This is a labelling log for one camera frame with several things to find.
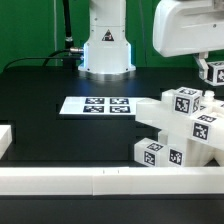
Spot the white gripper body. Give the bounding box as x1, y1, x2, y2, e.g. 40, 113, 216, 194
153, 0, 224, 57

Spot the white front wall rail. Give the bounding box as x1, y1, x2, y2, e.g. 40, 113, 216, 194
0, 167, 224, 196

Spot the white marker base plate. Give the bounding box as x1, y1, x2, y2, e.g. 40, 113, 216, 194
60, 96, 141, 116

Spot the black cable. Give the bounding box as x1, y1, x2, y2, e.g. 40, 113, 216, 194
1, 47, 84, 73

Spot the white chair seat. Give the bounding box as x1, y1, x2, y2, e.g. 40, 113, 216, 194
158, 130, 224, 167

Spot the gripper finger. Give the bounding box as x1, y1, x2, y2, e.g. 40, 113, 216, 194
194, 52, 209, 80

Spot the white marker cube front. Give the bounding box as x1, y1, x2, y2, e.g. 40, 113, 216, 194
173, 87, 202, 116

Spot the white marker cube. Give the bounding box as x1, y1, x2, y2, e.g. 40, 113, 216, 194
206, 61, 224, 86
173, 87, 202, 116

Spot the white chair back frame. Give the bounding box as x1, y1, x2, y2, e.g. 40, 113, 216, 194
135, 89, 224, 151

